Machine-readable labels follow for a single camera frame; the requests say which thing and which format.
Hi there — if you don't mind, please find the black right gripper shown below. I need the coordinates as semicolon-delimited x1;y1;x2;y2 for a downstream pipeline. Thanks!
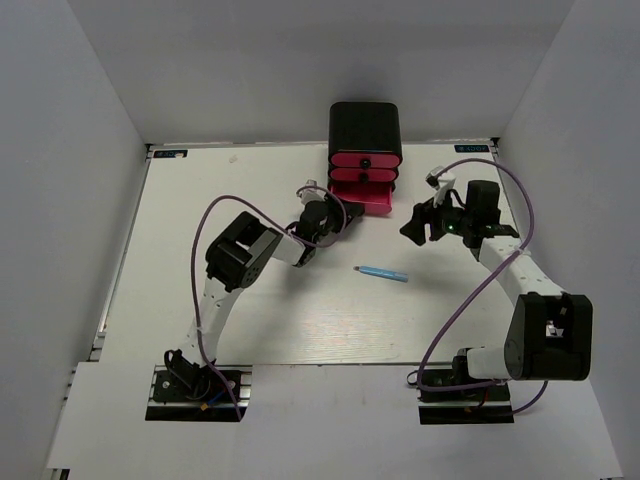
401;186;475;246

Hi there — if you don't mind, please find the pink bottom drawer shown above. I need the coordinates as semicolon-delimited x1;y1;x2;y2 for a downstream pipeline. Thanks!
329;181;393;216

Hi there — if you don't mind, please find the light blue marker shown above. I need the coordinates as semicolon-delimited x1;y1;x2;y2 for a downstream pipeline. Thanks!
353;266;408;283

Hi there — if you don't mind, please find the pink top drawer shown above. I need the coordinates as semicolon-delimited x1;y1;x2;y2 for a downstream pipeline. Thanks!
329;151;402;169

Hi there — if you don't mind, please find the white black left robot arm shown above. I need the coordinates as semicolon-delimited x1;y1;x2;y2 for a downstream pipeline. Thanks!
164;195;365;399

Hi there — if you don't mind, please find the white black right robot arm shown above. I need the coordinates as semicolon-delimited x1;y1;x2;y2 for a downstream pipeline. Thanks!
400;180;593;399

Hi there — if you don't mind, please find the black drawer cabinet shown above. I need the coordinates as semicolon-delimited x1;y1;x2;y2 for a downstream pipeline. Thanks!
327;101;404;196

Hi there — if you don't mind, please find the blue label right corner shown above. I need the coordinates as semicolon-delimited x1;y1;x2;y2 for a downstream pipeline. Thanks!
454;144;490;154

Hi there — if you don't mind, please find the blue label corner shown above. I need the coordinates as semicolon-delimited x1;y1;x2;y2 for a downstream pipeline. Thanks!
454;144;490;154
153;149;188;159

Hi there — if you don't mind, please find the blue label left corner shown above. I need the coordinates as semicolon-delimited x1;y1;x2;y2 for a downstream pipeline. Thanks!
153;149;188;159

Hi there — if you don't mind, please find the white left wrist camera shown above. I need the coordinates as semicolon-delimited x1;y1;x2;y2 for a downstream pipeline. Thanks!
296;179;324;205

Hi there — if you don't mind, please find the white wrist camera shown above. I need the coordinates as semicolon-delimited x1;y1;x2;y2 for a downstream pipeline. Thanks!
425;166;456;207
296;179;324;205

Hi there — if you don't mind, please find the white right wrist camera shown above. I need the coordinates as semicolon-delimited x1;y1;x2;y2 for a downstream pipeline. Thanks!
425;166;456;207

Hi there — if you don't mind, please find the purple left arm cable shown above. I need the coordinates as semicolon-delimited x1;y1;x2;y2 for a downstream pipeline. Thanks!
191;187;349;422

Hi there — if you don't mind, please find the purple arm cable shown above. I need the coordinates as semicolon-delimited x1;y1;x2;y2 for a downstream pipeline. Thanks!
191;187;349;422
415;158;551;415

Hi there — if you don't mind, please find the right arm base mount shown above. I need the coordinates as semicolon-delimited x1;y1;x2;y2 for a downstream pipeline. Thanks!
406;349;514;426

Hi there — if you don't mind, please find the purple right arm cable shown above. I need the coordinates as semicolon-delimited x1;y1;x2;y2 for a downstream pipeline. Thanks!
415;158;551;415

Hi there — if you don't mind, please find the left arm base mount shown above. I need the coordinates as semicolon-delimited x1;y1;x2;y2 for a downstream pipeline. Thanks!
145;350;251;423

